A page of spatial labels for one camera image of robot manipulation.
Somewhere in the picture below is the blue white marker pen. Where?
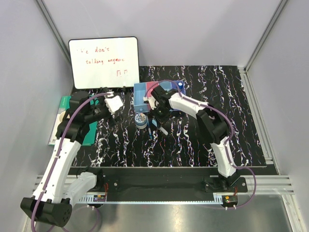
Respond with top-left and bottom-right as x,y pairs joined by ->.
152,118 -> 169,136

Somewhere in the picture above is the blue white tape roll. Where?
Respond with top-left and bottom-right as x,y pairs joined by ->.
134,113 -> 147,130

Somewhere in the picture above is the pink bin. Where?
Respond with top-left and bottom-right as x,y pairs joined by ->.
146,81 -> 159,91

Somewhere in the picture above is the purple bin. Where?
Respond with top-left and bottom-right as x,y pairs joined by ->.
170,81 -> 188,113

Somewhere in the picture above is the light blue bin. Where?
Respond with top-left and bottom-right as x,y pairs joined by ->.
134,83 -> 149,114

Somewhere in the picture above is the teal blue bin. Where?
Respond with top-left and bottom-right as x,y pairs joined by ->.
159,81 -> 173,91

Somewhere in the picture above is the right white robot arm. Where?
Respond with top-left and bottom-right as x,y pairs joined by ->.
143,84 -> 240,192

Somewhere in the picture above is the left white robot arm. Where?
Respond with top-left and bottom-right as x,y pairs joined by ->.
20,91 -> 124,232

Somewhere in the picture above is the thin blue pen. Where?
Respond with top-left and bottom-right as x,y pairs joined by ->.
147,122 -> 153,140

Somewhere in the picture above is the black marbled table mat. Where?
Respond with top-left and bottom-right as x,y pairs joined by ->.
72,65 -> 266,167

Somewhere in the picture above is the green notebook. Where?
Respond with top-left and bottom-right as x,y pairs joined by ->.
48,96 -> 97,146

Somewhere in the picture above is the yellow cream mug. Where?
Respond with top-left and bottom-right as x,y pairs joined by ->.
59,110 -> 70,125

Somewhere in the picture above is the white dry-erase board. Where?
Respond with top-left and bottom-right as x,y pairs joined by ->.
69,36 -> 140,89

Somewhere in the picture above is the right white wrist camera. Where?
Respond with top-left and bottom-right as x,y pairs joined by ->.
143,96 -> 158,109

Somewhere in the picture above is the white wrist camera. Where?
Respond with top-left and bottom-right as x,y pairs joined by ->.
104,94 -> 124,115
143,96 -> 158,109

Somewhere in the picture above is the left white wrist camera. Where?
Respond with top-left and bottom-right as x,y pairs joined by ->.
104,94 -> 124,115

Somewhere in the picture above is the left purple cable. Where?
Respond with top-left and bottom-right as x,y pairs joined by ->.
30,91 -> 115,232

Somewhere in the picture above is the purple cable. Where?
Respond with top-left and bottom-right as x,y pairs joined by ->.
30,91 -> 115,232
143,79 -> 258,210

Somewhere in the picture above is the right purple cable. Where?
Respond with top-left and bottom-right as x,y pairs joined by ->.
143,79 -> 258,210

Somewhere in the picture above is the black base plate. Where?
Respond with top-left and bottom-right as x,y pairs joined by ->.
69,166 -> 248,203

